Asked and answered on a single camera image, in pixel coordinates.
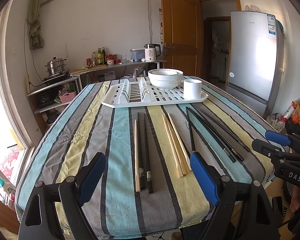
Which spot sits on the snack bags on floor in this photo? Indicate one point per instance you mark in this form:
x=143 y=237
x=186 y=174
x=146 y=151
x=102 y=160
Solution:
x=293 y=112

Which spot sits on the wooden cutting board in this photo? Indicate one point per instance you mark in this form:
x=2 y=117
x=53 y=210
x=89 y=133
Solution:
x=87 y=69

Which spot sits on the pink plastic basket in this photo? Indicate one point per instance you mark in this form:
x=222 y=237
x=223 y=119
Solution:
x=67 y=97

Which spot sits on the silver refrigerator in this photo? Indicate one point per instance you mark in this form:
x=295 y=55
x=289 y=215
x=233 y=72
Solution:
x=256 y=60

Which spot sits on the grey plastic storage box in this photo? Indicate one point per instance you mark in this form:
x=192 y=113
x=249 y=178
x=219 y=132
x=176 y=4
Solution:
x=137 y=54

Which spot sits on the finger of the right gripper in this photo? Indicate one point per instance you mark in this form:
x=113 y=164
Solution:
x=278 y=138
x=266 y=149

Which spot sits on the person right hand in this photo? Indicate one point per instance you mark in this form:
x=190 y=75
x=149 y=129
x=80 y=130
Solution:
x=295 y=200

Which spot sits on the green oil bottle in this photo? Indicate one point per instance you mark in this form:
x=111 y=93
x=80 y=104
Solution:
x=99 y=57

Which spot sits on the dark soy sauce bottle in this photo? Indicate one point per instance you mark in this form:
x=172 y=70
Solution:
x=104 y=56

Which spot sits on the black chopstick pair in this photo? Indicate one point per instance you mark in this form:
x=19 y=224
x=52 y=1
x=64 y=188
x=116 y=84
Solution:
x=148 y=164
x=141 y=168

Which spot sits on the striped tablecloth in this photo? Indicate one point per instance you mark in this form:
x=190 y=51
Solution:
x=116 y=210

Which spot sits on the large white bowl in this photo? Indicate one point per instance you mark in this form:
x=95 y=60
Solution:
x=165 y=78

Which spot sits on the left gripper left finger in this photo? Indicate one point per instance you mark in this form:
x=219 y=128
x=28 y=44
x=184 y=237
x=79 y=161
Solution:
x=77 y=190

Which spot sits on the black induction cooker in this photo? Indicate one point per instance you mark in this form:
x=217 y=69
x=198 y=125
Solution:
x=55 y=78

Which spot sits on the brown wooden door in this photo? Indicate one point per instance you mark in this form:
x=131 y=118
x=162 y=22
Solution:
x=182 y=35

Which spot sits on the white plastic dish rack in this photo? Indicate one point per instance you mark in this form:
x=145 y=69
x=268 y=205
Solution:
x=143 y=93

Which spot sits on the white utensil cup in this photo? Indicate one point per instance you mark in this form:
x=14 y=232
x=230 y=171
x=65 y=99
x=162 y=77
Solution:
x=192 y=89

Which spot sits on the black chopstick group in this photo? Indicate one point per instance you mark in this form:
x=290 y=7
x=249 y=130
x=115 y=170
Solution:
x=209 y=140
x=193 y=148
x=223 y=143
x=208 y=118

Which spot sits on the white electric kettle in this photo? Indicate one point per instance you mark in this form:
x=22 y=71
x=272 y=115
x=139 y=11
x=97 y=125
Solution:
x=152 y=52

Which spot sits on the metal kitchen shelf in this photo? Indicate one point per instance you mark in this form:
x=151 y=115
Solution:
x=43 y=99

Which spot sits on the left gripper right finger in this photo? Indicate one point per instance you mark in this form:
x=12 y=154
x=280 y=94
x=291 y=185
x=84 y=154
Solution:
x=220 y=191

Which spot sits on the stainless steel steamer pot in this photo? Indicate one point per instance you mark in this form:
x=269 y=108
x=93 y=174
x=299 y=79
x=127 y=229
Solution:
x=55 y=66

